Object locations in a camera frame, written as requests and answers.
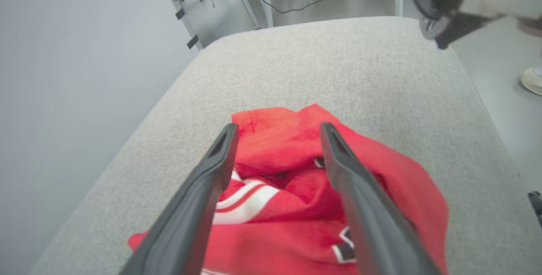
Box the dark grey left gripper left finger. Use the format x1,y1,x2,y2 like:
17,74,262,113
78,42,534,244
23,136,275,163
119,123,240,275

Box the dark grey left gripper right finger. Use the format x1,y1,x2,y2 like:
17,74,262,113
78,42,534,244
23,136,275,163
320,122,443,275

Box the red Bulls jersey white sleeves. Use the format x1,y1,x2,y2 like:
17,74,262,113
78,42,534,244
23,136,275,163
128,103,449,275

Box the round white floor base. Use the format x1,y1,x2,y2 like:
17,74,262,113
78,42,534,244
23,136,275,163
520,67,542,97

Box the dark object on floor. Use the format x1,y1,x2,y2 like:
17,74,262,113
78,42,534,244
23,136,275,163
528,190,542,227

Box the white stand leg black clips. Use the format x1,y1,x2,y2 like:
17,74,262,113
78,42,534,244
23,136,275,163
153,0,205,51

